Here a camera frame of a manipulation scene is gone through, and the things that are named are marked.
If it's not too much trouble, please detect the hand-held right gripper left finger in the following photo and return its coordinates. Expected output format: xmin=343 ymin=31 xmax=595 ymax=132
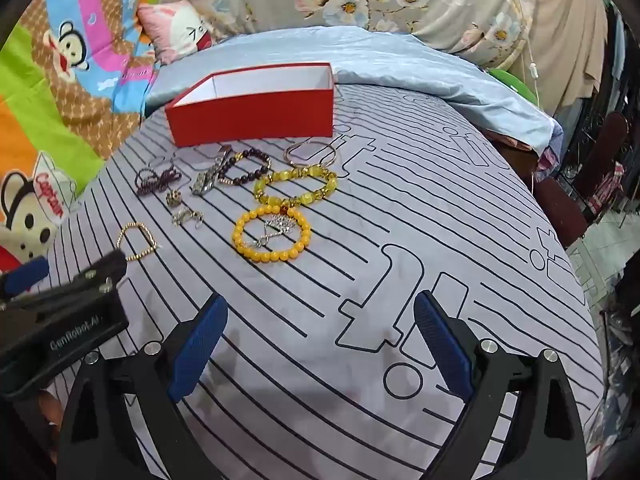
xmin=55 ymin=292 xmax=230 ymax=480

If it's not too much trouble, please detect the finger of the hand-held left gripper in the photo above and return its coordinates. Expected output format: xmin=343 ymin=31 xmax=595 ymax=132
xmin=10 ymin=249 xmax=128 ymax=311
xmin=0 ymin=256 xmax=51 ymax=306

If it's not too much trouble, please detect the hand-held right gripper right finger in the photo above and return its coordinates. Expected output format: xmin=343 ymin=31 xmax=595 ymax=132
xmin=414 ymin=290 xmax=587 ymax=480

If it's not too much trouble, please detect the thin gold bead bracelet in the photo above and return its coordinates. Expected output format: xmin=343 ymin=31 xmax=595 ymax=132
xmin=116 ymin=221 xmax=161 ymax=262

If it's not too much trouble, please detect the purple bead bracelet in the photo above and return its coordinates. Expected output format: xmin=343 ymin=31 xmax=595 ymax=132
xmin=134 ymin=162 xmax=182 ymax=197

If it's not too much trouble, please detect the orange bead bracelet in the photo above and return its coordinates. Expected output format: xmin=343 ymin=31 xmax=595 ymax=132
xmin=232 ymin=205 xmax=313 ymax=263

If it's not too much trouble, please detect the silver metal wristwatch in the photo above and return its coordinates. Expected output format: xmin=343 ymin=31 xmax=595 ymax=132
xmin=189 ymin=146 xmax=234 ymax=197

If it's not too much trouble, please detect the silver flower chain bracelet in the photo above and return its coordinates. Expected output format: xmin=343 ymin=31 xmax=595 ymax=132
xmin=251 ymin=214 xmax=297 ymax=249

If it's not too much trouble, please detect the dark bead bracelet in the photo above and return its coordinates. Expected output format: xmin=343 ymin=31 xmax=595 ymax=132
xmin=217 ymin=149 xmax=274 ymax=187

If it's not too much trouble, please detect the yellow glass bead bracelet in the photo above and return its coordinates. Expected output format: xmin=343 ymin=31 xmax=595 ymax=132
xmin=253 ymin=164 xmax=339 ymax=209

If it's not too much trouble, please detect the rose gold bangle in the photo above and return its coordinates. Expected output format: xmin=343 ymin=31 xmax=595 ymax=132
xmin=284 ymin=140 xmax=338 ymax=170

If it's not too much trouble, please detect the red cardboard box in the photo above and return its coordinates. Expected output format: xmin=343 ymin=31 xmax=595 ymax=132
xmin=165 ymin=61 xmax=336 ymax=148

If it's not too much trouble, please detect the person's left hand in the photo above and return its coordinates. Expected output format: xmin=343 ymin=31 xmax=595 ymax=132
xmin=37 ymin=392 xmax=68 ymax=442

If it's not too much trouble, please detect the small silver clasp ornament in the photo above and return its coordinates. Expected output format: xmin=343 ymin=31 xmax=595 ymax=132
xmin=171 ymin=206 xmax=205 ymax=229

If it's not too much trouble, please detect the striped grey bedsheet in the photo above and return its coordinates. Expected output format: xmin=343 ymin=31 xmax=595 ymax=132
xmin=47 ymin=82 xmax=607 ymax=480

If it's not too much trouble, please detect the cartoon monkey printed blanket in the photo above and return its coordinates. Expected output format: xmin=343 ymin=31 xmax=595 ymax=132
xmin=0 ymin=0 xmax=173 ymax=283

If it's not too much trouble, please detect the dark wooden chair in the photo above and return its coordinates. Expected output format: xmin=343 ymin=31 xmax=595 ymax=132
xmin=531 ymin=111 xmax=632 ymax=250

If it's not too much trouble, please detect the pink cartoon pillow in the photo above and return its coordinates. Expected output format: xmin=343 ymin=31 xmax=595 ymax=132
xmin=136 ymin=0 xmax=215 ymax=67

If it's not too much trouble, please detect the green plastic chair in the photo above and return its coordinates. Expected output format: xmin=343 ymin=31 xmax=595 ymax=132
xmin=487 ymin=66 xmax=540 ymax=107

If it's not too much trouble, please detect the light blue pillow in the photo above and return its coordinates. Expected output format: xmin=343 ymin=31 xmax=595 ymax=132
xmin=144 ymin=25 xmax=559 ymax=157

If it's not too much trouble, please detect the white cord switch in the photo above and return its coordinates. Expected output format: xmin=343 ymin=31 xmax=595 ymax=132
xmin=519 ymin=0 xmax=542 ymax=108

